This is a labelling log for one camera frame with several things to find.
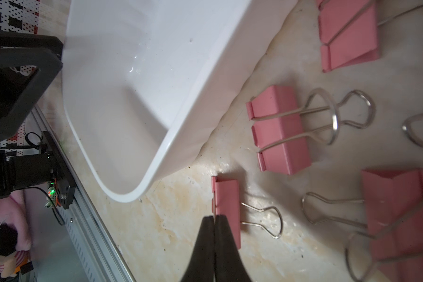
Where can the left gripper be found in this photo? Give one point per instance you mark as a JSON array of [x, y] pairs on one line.
[[29, 63]]

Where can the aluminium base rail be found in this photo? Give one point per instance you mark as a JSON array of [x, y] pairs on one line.
[[81, 250]]

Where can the pink plush toy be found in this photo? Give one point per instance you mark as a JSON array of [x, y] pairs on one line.
[[15, 237]]

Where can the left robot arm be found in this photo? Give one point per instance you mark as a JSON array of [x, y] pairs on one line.
[[32, 164]]

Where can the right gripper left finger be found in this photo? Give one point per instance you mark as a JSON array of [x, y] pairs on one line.
[[201, 267]]

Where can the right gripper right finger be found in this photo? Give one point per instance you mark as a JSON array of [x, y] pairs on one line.
[[228, 264]]

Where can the white plastic storage box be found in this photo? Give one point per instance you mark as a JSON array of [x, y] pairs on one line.
[[144, 83]]

